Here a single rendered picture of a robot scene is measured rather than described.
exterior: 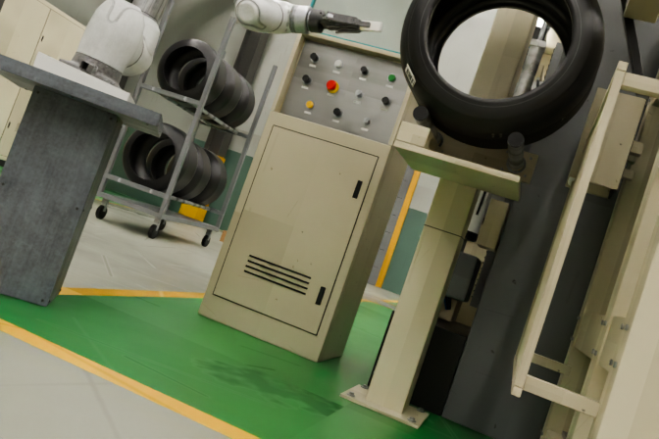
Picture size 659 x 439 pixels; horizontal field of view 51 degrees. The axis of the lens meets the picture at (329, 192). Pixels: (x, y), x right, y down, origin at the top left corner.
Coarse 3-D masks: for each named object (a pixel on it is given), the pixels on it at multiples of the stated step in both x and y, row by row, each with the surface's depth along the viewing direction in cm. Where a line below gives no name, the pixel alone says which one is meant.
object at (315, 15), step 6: (312, 12) 219; (318, 12) 218; (324, 12) 221; (312, 18) 218; (318, 18) 218; (312, 24) 219; (318, 24) 218; (324, 24) 221; (312, 30) 221; (318, 30) 220
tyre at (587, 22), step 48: (432, 0) 199; (480, 0) 224; (528, 0) 220; (576, 0) 189; (432, 48) 226; (576, 48) 186; (432, 96) 196; (528, 96) 188; (576, 96) 188; (480, 144) 208; (528, 144) 209
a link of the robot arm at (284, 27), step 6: (276, 0) 220; (282, 6) 218; (288, 6) 221; (282, 12) 217; (288, 12) 220; (282, 18) 217; (288, 18) 220; (282, 24) 219; (288, 24) 221; (276, 30) 220; (282, 30) 222; (288, 30) 223
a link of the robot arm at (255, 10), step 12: (240, 0) 204; (252, 0) 203; (264, 0) 206; (240, 12) 204; (252, 12) 203; (264, 12) 204; (276, 12) 211; (252, 24) 205; (264, 24) 208; (276, 24) 214
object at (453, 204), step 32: (512, 32) 232; (480, 64) 234; (512, 64) 231; (480, 96) 232; (448, 192) 229; (480, 192) 239; (448, 224) 228; (416, 256) 229; (448, 256) 226; (416, 288) 227; (416, 320) 226; (384, 352) 227; (416, 352) 224; (384, 384) 225
